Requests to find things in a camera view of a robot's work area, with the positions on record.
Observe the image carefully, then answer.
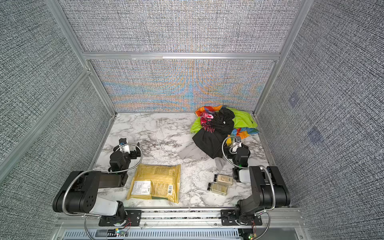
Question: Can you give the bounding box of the pink red patterned cloth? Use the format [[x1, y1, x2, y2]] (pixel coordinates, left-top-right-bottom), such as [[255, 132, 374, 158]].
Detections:
[[200, 112, 215, 133]]

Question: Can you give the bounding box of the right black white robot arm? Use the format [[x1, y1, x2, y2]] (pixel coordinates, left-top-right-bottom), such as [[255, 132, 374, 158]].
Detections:
[[221, 143, 291, 225]]

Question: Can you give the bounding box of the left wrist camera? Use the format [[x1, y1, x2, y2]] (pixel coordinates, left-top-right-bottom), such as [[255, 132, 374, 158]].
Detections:
[[118, 138, 131, 154]]

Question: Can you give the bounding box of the lime green cloth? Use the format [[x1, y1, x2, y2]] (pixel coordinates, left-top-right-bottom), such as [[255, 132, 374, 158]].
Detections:
[[191, 106, 258, 133]]

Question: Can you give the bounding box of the aluminium enclosure frame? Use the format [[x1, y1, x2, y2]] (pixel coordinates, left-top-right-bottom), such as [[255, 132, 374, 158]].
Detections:
[[1, 1, 314, 181]]

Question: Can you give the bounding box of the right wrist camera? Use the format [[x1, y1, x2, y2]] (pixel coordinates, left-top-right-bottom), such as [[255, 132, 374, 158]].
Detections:
[[229, 136, 242, 155]]

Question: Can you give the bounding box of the lower spice jar black lid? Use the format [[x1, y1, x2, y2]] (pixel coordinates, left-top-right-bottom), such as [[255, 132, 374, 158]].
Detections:
[[207, 182, 228, 196]]

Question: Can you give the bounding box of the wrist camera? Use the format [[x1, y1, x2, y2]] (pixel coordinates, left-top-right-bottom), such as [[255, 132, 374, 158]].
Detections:
[[229, 136, 242, 155], [118, 138, 131, 154]]

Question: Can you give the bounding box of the grey cloth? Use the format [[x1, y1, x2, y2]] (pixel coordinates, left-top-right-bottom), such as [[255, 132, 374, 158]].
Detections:
[[179, 143, 227, 171]]

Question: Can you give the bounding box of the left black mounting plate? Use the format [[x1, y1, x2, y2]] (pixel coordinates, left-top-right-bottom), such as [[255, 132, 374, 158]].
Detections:
[[99, 210, 142, 228]]

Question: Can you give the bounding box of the yellow snack bag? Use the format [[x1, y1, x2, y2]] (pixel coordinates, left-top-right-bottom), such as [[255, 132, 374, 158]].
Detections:
[[127, 164, 181, 204]]

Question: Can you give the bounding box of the black cloth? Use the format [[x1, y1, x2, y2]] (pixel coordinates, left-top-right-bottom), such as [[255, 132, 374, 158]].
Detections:
[[193, 107, 235, 159]]

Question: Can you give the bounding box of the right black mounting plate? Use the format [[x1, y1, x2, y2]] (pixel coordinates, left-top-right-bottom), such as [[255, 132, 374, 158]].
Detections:
[[220, 209, 263, 226]]

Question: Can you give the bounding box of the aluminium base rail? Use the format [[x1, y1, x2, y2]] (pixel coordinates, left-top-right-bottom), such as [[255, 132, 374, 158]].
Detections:
[[54, 208, 308, 231]]

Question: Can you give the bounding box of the black mounting plate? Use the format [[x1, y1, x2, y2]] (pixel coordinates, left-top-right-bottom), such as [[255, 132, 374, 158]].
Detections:
[[99, 210, 142, 228], [220, 209, 263, 226]]

